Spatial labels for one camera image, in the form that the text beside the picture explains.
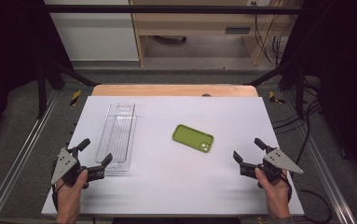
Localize black left gripper strap cable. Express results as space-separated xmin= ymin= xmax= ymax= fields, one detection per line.
xmin=51 ymin=181 xmax=67 ymax=213

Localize person's left hand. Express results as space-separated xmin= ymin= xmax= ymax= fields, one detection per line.
xmin=55 ymin=169 xmax=89 ymax=218

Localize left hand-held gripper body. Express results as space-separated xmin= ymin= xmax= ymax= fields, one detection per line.
xmin=50 ymin=147 xmax=106 ymax=190

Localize yellow black tape mark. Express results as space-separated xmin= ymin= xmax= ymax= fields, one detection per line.
xmin=268 ymin=91 xmax=287 ymax=105

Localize black looped floor cable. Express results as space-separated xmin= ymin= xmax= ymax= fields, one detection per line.
xmin=291 ymin=188 xmax=334 ymax=224

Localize clear plastic tray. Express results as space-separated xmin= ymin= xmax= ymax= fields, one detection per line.
xmin=94 ymin=102 xmax=138 ymax=174

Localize black horizontal frame bar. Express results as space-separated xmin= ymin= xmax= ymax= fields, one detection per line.
xmin=42 ymin=4 xmax=305 ymax=15

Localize black floor cables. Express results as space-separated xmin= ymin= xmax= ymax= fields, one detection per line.
xmin=271 ymin=76 xmax=323 ymax=166

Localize hanging cable bundle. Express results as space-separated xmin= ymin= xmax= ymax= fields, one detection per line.
xmin=251 ymin=1 xmax=287 ymax=67

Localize black metal frame stand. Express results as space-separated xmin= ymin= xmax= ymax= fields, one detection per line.
xmin=245 ymin=57 xmax=309 ymax=119
xmin=35 ymin=57 xmax=101 ymax=119

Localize white table sheet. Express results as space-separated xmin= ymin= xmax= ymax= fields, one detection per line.
xmin=41 ymin=95 xmax=306 ymax=217

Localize aluminium rail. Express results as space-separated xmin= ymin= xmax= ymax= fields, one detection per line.
xmin=281 ymin=92 xmax=357 ymax=224
xmin=0 ymin=89 xmax=62 ymax=224

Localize white cabinet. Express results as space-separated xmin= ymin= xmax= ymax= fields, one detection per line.
xmin=43 ymin=0 xmax=141 ymax=63

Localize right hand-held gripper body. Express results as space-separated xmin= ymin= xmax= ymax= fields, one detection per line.
xmin=239 ymin=147 xmax=305 ymax=189

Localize black right gripper strap cable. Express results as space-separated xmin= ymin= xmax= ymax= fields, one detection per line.
xmin=279 ymin=172 xmax=294 ymax=204

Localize green phone case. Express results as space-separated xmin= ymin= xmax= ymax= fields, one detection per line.
xmin=172 ymin=123 xmax=215 ymax=154

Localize wooden desk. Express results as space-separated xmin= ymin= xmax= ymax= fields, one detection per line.
xmin=128 ymin=0 xmax=305 ymax=67

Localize black gripper strap cable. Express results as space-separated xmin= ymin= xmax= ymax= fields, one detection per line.
xmin=51 ymin=181 xmax=67 ymax=213
xmin=279 ymin=172 xmax=294 ymax=204

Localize person's right hand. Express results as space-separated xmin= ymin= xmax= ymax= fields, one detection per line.
xmin=254 ymin=167 xmax=293 ymax=219

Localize black curtain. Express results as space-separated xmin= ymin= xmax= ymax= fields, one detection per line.
xmin=280 ymin=0 xmax=357 ymax=183
xmin=0 ymin=0 xmax=75 ymax=150

